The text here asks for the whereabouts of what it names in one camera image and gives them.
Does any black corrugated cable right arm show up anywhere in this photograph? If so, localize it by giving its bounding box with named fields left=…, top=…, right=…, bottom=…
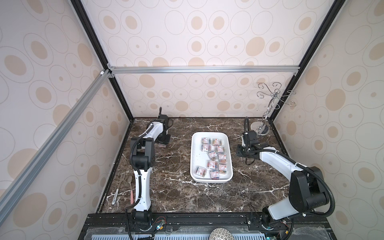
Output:
left=278, top=151, right=335, bottom=218

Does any black corner frame post left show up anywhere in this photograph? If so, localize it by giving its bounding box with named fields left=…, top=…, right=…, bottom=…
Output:
left=70, top=0, right=135, bottom=122

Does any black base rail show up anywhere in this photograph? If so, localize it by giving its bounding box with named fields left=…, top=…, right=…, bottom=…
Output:
left=78, top=213, right=336, bottom=240

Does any paper clip box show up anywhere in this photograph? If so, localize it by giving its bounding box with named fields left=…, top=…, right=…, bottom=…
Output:
left=218, top=154, right=227, bottom=164
left=211, top=138, right=222, bottom=146
left=207, top=160, right=218, bottom=170
left=201, top=144, right=211, bottom=152
left=215, top=146, right=225, bottom=153
left=219, top=164, right=227, bottom=174
left=208, top=151, right=218, bottom=161
left=202, top=138, right=211, bottom=145
left=195, top=166, right=207, bottom=178

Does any metal mesh ball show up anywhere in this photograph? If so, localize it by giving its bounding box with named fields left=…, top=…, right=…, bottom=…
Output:
left=209, top=228, right=235, bottom=240

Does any spoon with pink handle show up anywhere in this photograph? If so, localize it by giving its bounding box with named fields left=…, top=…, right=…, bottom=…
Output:
left=127, top=175, right=134, bottom=205

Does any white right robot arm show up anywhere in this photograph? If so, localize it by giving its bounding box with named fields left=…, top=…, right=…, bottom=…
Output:
left=236, top=131, right=336, bottom=229

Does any diagonal aluminium rail left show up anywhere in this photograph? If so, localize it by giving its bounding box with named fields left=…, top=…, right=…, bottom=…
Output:
left=1, top=69, right=111, bottom=225

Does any black corner frame post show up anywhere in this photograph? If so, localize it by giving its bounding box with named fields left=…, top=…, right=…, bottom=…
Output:
left=70, top=0, right=135, bottom=122
left=269, top=0, right=347, bottom=123

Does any horizontal aluminium rail back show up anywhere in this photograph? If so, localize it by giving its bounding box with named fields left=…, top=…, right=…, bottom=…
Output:
left=110, top=65, right=300, bottom=74

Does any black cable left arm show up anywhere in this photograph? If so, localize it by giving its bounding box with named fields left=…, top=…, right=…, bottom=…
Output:
left=124, top=122, right=157, bottom=211

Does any white plastic storage tray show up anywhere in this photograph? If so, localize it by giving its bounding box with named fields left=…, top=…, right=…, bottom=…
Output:
left=190, top=132, right=233, bottom=183

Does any black corner frame post right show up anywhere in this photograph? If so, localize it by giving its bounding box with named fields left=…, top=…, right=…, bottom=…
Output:
left=269, top=0, right=347, bottom=123

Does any silver wire hook stand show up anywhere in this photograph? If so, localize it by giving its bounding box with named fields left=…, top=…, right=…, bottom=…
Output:
left=251, top=82, right=297, bottom=136

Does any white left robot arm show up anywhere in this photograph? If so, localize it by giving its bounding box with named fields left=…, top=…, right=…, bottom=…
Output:
left=130, top=114, right=171, bottom=226

